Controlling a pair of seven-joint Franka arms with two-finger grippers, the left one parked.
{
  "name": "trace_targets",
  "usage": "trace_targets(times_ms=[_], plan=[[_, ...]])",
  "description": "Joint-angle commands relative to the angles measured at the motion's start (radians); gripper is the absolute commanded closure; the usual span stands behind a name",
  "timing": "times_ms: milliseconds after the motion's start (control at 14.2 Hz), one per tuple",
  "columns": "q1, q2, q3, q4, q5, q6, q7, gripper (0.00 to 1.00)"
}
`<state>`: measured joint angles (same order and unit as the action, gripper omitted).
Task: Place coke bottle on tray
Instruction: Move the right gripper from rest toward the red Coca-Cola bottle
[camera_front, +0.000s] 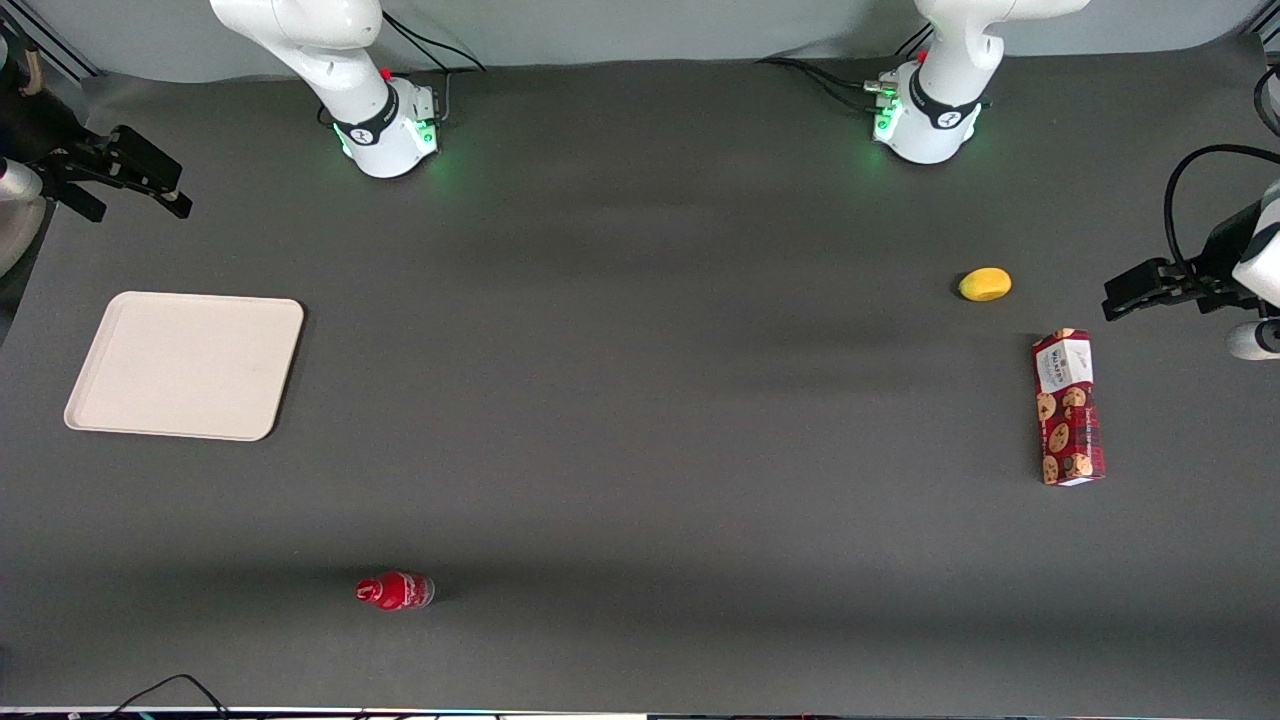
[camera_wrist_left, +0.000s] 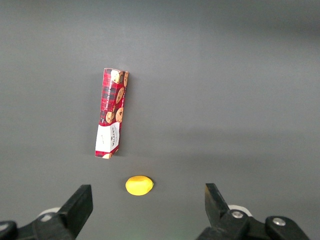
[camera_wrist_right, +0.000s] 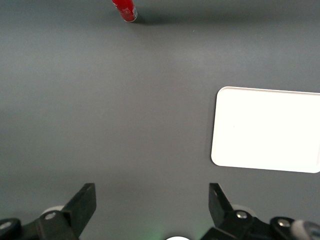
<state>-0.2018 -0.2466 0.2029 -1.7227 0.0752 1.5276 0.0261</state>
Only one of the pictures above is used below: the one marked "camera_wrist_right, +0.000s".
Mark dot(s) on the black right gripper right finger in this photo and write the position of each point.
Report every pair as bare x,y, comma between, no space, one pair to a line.
220,212

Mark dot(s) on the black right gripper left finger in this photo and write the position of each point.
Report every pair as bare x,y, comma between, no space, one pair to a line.
79,210

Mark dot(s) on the red coke bottle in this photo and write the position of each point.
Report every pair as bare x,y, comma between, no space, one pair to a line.
126,10

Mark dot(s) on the white rectangular tray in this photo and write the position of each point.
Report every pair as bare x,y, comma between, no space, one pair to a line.
267,130

